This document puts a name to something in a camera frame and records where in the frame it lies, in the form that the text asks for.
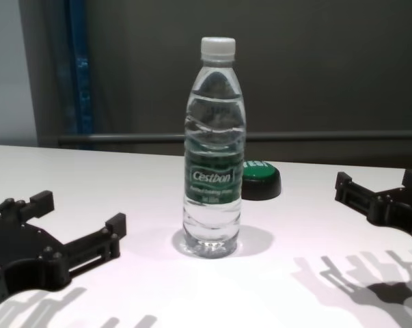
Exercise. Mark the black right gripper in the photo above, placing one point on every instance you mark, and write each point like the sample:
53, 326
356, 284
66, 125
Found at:
404, 208

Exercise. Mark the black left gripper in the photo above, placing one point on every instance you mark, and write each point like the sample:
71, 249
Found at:
17, 246

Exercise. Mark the grey horizontal rail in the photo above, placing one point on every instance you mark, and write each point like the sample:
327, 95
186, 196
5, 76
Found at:
123, 139

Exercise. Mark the dark grey partition panel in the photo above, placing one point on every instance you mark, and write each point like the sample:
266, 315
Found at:
311, 68

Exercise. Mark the clear plastic water bottle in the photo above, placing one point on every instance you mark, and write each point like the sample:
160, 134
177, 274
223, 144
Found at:
212, 191

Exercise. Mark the green YES push button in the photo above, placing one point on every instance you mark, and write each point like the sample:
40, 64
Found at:
263, 181

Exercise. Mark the blue vertical post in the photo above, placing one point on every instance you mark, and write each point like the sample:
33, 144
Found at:
81, 68

